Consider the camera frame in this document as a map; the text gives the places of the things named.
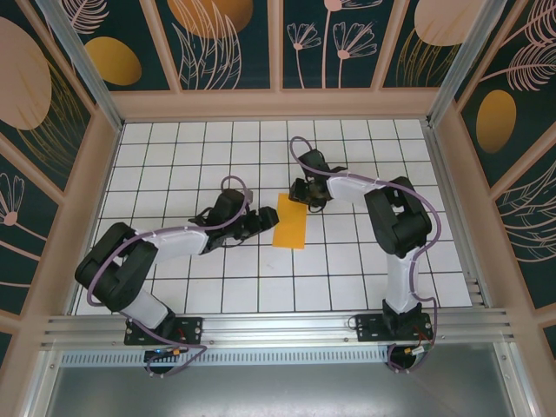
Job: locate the yellow paper sheet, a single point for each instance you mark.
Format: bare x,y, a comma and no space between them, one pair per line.
291,221

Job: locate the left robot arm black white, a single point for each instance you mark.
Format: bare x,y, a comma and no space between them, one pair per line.
178,247

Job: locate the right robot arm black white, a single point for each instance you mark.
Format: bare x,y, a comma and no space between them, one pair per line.
401,286

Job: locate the grey metal sheet panel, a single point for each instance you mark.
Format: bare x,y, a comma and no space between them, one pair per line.
278,391

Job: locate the long aluminium mounting rail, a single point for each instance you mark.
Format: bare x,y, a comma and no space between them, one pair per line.
278,330

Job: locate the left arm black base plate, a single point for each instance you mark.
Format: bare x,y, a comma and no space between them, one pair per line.
191,330

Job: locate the aluminium side rail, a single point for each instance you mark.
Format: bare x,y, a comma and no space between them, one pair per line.
439,174

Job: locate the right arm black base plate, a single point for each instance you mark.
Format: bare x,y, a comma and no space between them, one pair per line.
369,328

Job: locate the aluminium frame post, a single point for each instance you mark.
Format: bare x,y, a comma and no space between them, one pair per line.
78,56
469,52

